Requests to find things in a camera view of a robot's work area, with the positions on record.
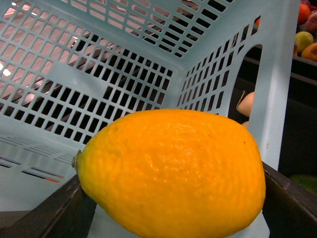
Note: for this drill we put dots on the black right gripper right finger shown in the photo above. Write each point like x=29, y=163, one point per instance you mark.
x=290, y=211

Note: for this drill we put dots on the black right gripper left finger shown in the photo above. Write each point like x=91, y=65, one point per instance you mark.
x=67, y=213

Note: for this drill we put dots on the yellow lemon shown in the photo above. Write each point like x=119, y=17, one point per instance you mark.
x=174, y=173

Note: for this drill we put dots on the light teal shopping basket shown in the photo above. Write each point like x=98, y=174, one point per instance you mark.
x=70, y=67

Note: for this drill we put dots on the dark green avocado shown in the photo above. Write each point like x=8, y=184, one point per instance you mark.
x=306, y=181

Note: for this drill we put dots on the white round pear middle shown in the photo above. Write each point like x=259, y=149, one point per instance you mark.
x=245, y=124

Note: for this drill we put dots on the white pear lying sideways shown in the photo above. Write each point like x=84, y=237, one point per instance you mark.
x=245, y=103

